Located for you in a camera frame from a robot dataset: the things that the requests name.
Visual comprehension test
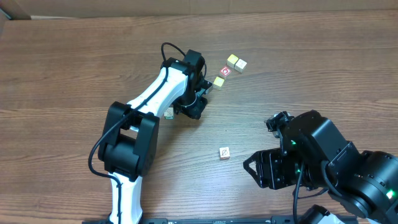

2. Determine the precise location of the plain cream wooden block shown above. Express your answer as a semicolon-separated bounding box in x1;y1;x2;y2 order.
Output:
234;58;248;73

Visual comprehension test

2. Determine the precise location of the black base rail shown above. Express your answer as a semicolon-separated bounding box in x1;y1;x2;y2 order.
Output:
82;214;358;224

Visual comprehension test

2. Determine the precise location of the leaf picture wooden block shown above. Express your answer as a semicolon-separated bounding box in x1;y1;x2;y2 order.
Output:
219;147;230;159

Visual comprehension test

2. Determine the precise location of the yellow S wooden block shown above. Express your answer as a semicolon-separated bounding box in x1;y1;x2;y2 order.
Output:
164;107;174;119

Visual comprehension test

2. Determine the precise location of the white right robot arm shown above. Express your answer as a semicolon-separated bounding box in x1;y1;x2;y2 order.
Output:
243;110;397;223

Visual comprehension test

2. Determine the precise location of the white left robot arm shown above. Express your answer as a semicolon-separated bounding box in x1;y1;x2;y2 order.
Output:
91;56;211;223

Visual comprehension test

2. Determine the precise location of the cardboard backdrop panel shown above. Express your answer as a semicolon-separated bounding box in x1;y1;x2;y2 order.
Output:
1;0;397;19

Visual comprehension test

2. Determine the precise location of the yellow top wooden block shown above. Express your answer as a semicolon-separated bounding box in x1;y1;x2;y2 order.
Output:
226;54;239;68

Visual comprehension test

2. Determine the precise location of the red top wooden block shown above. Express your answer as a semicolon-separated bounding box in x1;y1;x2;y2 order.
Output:
219;66;232;80

